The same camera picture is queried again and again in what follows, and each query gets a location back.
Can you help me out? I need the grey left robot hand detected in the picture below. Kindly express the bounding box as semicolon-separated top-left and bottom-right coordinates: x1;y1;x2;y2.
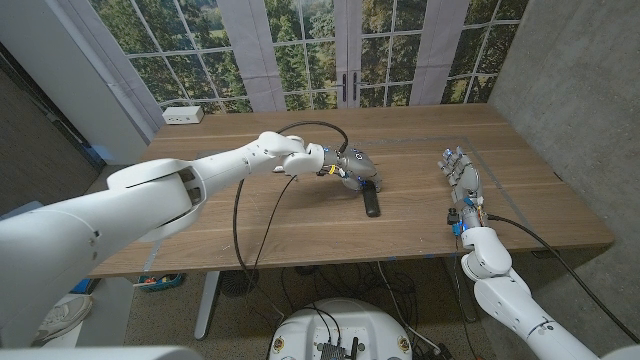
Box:
322;146;384;194

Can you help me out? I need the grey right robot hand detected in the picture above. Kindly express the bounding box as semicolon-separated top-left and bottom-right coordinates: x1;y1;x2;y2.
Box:
437;146;489;232

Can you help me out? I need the black TV remote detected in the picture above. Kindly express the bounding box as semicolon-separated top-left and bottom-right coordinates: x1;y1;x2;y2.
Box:
361;180;382;219

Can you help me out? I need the grey table leg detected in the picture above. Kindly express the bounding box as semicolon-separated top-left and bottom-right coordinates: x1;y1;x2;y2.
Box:
443;257;480;322

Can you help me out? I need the printed window backdrop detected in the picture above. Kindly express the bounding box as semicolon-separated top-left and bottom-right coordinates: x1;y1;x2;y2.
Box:
87;0;531;114

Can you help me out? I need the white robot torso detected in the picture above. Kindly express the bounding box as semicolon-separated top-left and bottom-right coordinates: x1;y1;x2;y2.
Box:
268;297;412;360

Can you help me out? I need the black round fan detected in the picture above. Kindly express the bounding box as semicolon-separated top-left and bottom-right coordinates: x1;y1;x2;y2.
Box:
217;269;260;297

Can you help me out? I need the white power outlet box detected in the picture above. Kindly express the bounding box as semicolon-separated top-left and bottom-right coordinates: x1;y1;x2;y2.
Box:
162;105;205;125

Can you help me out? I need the white table leg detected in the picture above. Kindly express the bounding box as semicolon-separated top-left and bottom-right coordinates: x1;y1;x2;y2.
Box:
193;270;221;341

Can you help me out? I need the blue basket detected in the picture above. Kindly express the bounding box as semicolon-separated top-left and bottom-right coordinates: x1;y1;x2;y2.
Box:
137;272;185;293

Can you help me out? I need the white robot head shroud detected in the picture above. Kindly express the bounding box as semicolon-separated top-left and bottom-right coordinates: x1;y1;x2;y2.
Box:
0;345;201;360

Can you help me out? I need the white sneaker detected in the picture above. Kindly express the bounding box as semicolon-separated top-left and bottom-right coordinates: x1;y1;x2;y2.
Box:
32;294;95;346

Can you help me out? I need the pale blue bin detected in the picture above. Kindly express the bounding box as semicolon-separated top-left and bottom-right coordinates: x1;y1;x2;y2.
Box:
0;201;30;222

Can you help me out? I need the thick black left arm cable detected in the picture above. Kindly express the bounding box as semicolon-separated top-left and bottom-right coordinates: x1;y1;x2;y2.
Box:
232;120;350;301

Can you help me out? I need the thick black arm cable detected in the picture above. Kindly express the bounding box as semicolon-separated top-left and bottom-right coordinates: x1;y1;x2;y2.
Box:
232;120;350;301
486;213;640;345

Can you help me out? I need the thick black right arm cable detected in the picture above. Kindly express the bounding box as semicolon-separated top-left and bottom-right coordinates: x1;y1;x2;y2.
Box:
486;213;640;345

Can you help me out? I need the thin black left wrist cable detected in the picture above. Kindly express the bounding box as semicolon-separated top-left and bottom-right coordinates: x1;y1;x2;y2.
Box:
252;174;298;274

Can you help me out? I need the white floor cable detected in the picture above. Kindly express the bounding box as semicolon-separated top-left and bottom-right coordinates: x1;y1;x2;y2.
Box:
376;261;444;354

